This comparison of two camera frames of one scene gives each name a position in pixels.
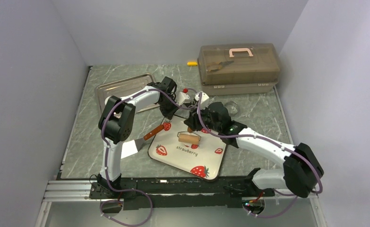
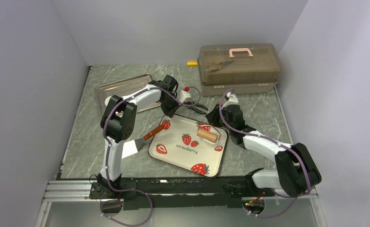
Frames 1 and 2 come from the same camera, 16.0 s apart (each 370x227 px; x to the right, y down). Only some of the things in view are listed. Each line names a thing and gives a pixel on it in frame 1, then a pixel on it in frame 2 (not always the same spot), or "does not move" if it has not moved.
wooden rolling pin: [188, 137] to [207, 135]
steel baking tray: [122, 88] does not move
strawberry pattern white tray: [205, 160] does not move
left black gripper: [169, 114] does not move
